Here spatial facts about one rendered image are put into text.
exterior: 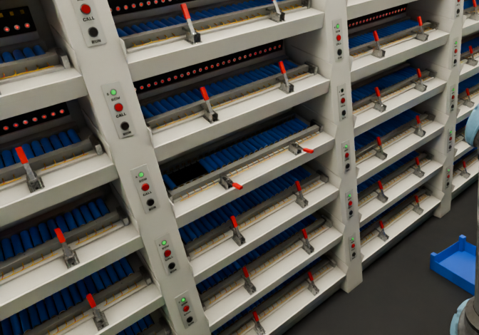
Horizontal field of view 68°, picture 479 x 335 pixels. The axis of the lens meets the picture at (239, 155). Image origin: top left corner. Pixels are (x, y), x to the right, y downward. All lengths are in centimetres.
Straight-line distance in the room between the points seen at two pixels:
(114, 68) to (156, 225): 39
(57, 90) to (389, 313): 136
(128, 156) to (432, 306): 126
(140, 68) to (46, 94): 20
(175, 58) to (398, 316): 123
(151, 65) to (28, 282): 55
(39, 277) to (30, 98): 40
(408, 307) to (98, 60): 138
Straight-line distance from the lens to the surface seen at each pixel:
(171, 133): 90
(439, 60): 178
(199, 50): 89
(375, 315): 158
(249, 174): 105
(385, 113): 144
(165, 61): 85
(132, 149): 85
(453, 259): 185
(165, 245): 97
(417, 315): 160
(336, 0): 118
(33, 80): 82
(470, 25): 188
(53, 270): 94
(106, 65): 81
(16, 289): 95
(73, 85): 80
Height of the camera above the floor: 119
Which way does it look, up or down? 23 degrees down
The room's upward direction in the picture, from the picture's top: 12 degrees counter-clockwise
